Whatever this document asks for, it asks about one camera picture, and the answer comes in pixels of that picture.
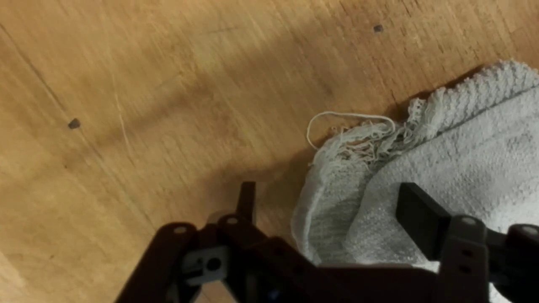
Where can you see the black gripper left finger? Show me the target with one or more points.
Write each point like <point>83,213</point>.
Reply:
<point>186,270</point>

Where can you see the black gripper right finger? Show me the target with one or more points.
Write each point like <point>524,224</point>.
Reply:
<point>472,258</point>

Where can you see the white knitted towel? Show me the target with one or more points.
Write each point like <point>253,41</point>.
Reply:
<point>477,157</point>

